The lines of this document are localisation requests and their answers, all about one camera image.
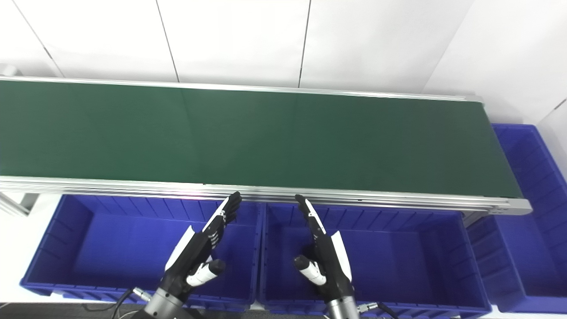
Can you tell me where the right robot hand, white-black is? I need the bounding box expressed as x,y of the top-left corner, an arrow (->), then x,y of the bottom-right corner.
293,194 -> 356,304

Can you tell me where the left robot hand, white-black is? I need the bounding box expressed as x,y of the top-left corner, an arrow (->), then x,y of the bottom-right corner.
159,191 -> 243,298

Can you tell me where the blue plastic bin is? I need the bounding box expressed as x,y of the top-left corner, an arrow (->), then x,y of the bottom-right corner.
257,202 -> 492,319
467,123 -> 567,314
20,194 -> 265,313

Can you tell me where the aluminium conveyor leg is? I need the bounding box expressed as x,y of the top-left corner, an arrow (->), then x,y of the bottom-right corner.
0,191 -> 40,216

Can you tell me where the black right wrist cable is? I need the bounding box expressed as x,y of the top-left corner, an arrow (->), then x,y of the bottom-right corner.
357,301 -> 399,319

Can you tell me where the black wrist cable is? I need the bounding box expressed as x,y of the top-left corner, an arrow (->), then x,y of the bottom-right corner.
111,287 -> 153,319
357,301 -> 399,319

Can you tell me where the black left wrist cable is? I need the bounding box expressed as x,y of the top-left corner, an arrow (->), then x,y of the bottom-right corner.
111,287 -> 153,319

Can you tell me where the green conveyor belt, aluminium frame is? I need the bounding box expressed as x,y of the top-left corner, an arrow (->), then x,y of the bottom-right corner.
0,76 -> 532,216

